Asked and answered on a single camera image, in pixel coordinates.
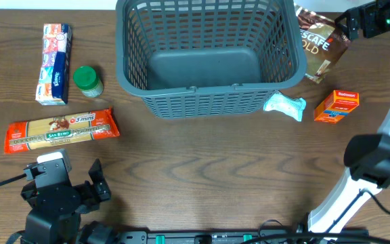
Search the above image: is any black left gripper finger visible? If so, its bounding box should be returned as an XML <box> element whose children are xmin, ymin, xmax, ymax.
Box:
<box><xmin>24</xmin><ymin>159</ymin><xmax>71</xmax><ymax>186</ymax></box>
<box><xmin>88</xmin><ymin>159</ymin><xmax>109</xmax><ymax>190</ymax></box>

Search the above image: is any brown Nescafe Gold pouch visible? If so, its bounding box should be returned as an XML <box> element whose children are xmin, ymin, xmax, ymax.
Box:
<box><xmin>294</xmin><ymin>3</ymin><xmax>351</xmax><ymax>83</ymax></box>

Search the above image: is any Kleenex tissue multipack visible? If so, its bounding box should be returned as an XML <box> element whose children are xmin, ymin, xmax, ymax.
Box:
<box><xmin>35</xmin><ymin>23</ymin><xmax>72</xmax><ymax>106</ymax></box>

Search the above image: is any orange Redoxon box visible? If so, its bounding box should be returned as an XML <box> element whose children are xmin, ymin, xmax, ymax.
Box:
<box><xmin>313</xmin><ymin>90</ymin><xmax>360</xmax><ymax>124</ymax></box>

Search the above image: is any green lid pesto jar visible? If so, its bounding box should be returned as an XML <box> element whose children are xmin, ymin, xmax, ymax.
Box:
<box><xmin>73</xmin><ymin>66</ymin><xmax>104</xmax><ymax>98</ymax></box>

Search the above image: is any light teal snack packet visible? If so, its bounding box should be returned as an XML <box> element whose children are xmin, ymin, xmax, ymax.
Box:
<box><xmin>263</xmin><ymin>91</ymin><xmax>307</xmax><ymax>122</ymax></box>

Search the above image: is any grey plastic basket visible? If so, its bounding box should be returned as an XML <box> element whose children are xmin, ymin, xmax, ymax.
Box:
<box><xmin>115</xmin><ymin>0</ymin><xmax>307</xmax><ymax>119</ymax></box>

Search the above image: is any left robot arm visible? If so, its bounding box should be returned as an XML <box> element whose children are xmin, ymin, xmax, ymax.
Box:
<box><xmin>7</xmin><ymin>159</ymin><xmax>112</xmax><ymax>243</ymax></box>

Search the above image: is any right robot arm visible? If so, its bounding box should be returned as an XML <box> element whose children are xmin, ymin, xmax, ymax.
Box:
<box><xmin>77</xmin><ymin>1</ymin><xmax>390</xmax><ymax>243</ymax></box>

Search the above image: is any San Remo spaghetti packet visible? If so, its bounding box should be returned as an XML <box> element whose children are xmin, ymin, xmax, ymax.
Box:
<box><xmin>4</xmin><ymin>108</ymin><xmax>120</xmax><ymax>154</ymax></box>

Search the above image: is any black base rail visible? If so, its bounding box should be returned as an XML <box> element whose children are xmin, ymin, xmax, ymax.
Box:
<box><xmin>113</xmin><ymin>229</ymin><xmax>368</xmax><ymax>244</ymax></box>

